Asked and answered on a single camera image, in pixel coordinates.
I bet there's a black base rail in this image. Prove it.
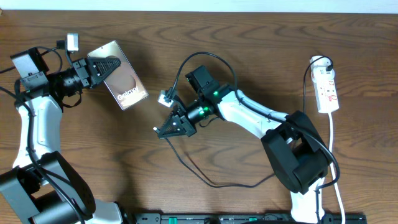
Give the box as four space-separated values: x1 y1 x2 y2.
135 213 368 224

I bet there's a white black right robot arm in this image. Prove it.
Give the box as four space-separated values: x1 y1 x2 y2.
154 65 337 223

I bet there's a white USB charger plug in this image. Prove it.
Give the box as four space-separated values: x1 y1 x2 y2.
310 55 335 82

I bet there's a white power strip cord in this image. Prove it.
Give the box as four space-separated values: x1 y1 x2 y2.
328 112 346 224

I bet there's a white power strip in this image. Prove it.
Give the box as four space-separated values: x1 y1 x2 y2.
311 67 340 114

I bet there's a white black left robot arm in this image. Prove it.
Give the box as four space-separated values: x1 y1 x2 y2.
1 47 131 223

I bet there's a black USB charging cable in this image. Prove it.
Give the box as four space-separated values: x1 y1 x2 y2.
152 56 335 189

